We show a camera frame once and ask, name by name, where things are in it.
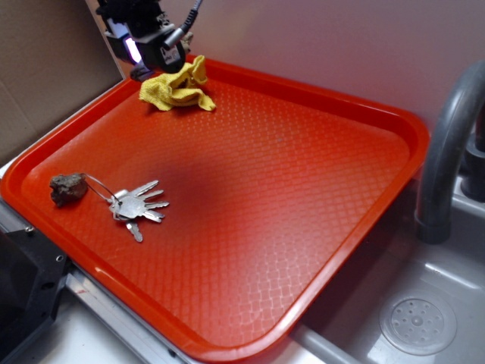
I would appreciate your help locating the grey sink faucet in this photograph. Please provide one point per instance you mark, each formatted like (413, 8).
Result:
(457, 141)

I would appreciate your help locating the yellow cloth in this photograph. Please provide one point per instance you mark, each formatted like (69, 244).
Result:
(182, 89)

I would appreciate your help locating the round sink drain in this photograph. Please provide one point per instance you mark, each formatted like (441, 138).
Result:
(417, 322)

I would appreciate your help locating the black metal bracket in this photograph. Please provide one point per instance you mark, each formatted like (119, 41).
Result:
(33, 271)

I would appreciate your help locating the grey sink basin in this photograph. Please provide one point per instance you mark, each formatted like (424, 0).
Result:
(342, 325)

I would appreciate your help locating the silver key bunch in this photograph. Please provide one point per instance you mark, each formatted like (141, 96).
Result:
(127, 206)

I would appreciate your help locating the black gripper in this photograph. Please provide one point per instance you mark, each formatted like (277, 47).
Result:
(138, 19)

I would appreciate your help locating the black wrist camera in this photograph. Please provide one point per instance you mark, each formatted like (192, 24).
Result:
(162, 51)

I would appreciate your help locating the brown rock keychain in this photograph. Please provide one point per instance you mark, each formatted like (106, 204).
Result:
(67, 188)

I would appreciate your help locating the brown cardboard panel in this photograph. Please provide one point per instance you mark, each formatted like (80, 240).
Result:
(54, 61)

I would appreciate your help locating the red plastic tray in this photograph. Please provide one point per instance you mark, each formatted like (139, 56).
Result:
(269, 195)

